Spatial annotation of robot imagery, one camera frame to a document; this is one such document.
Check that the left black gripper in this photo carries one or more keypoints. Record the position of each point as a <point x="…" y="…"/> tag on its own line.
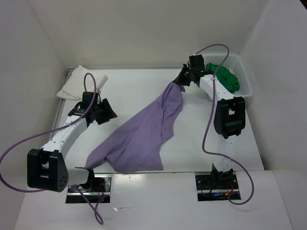
<point x="109" y="113"/>

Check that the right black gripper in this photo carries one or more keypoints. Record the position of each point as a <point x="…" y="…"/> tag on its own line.
<point x="180" y="79"/>

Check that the white t shirt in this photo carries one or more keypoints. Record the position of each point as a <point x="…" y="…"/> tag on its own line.
<point x="74" y="86"/>

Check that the purple t shirt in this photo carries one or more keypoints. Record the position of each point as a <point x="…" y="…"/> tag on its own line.
<point x="135" y="145"/>

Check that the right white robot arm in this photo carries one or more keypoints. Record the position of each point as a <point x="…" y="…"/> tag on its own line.
<point x="227" y="113"/>

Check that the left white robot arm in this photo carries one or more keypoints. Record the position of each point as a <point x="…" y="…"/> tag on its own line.
<point x="46" y="167"/>

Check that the green t shirt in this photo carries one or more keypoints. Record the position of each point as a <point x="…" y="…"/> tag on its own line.
<point x="228" y="79"/>

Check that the white plastic laundry basket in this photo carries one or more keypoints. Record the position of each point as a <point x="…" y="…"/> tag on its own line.
<point x="235" y="65"/>

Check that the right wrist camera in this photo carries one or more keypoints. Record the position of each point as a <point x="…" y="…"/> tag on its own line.
<point x="196" y="63"/>

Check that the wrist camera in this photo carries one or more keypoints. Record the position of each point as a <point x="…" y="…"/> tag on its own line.
<point x="87" y="105"/>
<point x="196" y="63"/>

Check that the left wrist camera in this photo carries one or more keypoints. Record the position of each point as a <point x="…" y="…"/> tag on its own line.
<point x="87" y="105"/>

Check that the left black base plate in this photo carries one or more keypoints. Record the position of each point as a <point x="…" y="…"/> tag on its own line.
<point x="99" y="190"/>

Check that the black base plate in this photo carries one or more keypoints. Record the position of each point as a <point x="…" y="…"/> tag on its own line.
<point x="208" y="191"/>
<point x="99" y="190"/>

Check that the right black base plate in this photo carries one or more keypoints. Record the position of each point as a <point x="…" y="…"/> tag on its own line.
<point x="208" y="191"/>

